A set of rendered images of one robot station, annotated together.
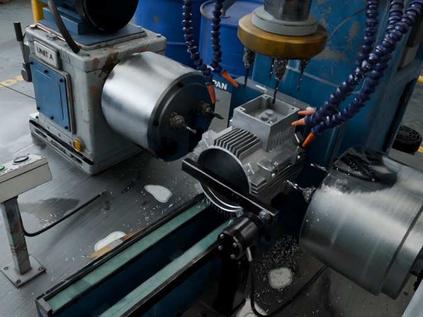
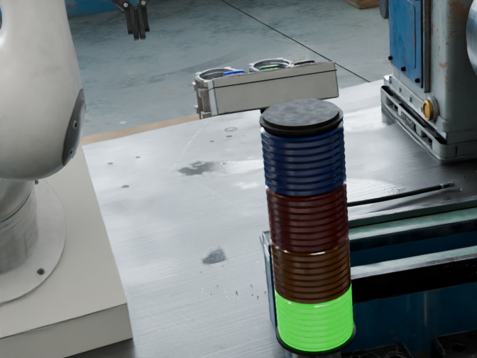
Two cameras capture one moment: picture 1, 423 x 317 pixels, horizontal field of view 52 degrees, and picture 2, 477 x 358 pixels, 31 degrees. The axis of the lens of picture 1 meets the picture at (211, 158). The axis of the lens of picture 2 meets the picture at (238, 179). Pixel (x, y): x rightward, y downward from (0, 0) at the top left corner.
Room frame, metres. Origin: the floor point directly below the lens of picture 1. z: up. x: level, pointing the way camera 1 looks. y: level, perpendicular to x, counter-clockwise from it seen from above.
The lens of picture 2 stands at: (-0.21, -0.38, 1.44)
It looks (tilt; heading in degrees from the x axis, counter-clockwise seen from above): 25 degrees down; 45
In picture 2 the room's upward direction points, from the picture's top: 6 degrees counter-clockwise
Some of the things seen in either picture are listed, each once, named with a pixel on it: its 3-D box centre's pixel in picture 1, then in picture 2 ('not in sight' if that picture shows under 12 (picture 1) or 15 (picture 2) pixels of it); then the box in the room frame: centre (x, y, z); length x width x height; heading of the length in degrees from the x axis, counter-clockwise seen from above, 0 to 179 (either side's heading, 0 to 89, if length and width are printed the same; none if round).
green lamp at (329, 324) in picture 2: not in sight; (314, 308); (0.23, 0.00, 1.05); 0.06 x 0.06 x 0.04
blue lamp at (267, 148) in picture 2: not in sight; (303, 151); (0.23, 0.00, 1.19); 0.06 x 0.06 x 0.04
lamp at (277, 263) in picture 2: not in sight; (311, 258); (0.23, 0.00, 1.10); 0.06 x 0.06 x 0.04
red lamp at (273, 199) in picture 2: not in sight; (306, 207); (0.23, 0.00, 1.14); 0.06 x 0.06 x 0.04
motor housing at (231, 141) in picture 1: (248, 162); not in sight; (0.85, -0.09, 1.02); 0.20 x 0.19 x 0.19; 143
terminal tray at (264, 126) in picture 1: (265, 122); not in sight; (0.88, -0.11, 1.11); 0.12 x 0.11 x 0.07; 143
